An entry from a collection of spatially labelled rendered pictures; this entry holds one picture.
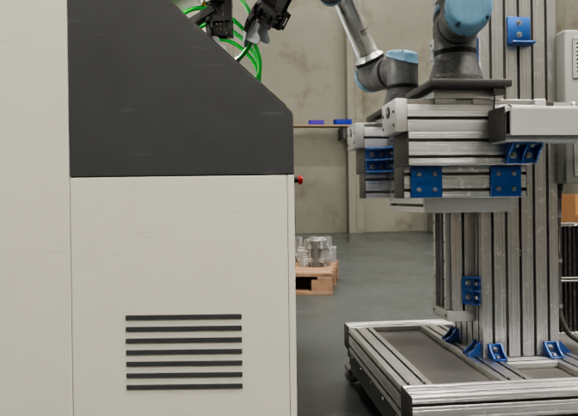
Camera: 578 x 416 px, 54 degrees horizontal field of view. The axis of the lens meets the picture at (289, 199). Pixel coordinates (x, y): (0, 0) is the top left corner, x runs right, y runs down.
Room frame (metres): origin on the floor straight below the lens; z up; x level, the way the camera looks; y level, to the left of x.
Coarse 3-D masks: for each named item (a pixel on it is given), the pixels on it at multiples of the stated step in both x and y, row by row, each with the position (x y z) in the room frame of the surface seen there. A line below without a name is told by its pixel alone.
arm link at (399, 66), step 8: (392, 56) 2.05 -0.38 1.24; (400, 56) 2.04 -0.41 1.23; (408, 56) 2.04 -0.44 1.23; (416, 56) 2.06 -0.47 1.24; (384, 64) 2.09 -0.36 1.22; (392, 64) 2.05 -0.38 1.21; (400, 64) 2.04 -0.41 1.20; (408, 64) 2.04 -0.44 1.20; (416, 64) 2.06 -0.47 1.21; (384, 72) 2.09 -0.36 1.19; (392, 72) 2.05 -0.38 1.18; (400, 72) 2.04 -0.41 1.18; (408, 72) 2.04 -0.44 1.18; (416, 72) 2.06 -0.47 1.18; (384, 80) 2.11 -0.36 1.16; (392, 80) 2.05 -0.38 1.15; (400, 80) 2.04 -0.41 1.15; (408, 80) 2.04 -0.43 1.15; (416, 80) 2.06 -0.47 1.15
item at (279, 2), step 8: (264, 0) 1.59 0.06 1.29; (272, 0) 1.58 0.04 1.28; (280, 0) 1.56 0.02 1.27; (288, 0) 1.56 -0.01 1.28; (264, 8) 1.57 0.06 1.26; (272, 8) 1.57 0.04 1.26; (280, 8) 1.56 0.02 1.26; (256, 16) 1.60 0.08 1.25; (264, 16) 1.59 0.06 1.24; (272, 16) 1.58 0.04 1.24; (280, 16) 1.59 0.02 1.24; (288, 16) 1.61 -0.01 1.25; (264, 24) 1.59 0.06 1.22; (272, 24) 1.57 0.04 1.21; (280, 24) 1.61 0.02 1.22
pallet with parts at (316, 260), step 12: (300, 240) 4.92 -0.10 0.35; (312, 240) 4.56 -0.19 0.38; (324, 240) 4.55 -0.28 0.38; (300, 252) 4.60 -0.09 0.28; (312, 252) 4.56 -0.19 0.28; (324, 252) 4.57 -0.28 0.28; (300, 264) 4.60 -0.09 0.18; (312, 264) 4.56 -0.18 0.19; (324, 264) 4.54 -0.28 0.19; (336, 264) 4.81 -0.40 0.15; (300, 276) 4.22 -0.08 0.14; (312, 276) 4.21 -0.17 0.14; (324, 276) 4.19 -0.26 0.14; (336, 276) 4.95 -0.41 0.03; (312, 288) 4.21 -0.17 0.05; (324, 288) 4.20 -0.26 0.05
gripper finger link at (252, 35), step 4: (252, 24) 1.62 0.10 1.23; (256, 24) 1.61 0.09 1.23; (252, 28) 1.62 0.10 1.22; (256, 28) 1.61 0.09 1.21; (244, 32) 1.63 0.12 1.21; (248, 32) 1.63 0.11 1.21; (252, 32) 1.63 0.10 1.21; (256, 32) 1.62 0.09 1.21; (244, 36) 1.64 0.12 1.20; (248, 36) 1.64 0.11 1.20; (252, 36) 1.63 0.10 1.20; (256, 36) 1.62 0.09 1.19; (244, 40) 1.65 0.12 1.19; (248, 40) 1.66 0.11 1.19; (252, 40) 1.63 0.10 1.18; (256, 40) 1.62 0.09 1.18; (244, 44) 1.66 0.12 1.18
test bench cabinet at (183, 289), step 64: (128, 192) 1.46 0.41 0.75; (192, 192) 1.46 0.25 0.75; (256, 192) 1.46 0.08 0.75; (128, 256) 1.46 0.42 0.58; (192, 256) 1.46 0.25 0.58; (256, 256) 1.46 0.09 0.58; (128, 320) 1.46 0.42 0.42; (192, 320) 1.46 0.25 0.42; (256, 320) 1.46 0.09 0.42; (128, 384) 1.46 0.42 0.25; (192, 384) 1.45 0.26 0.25; (256, 384) 1.46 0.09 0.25
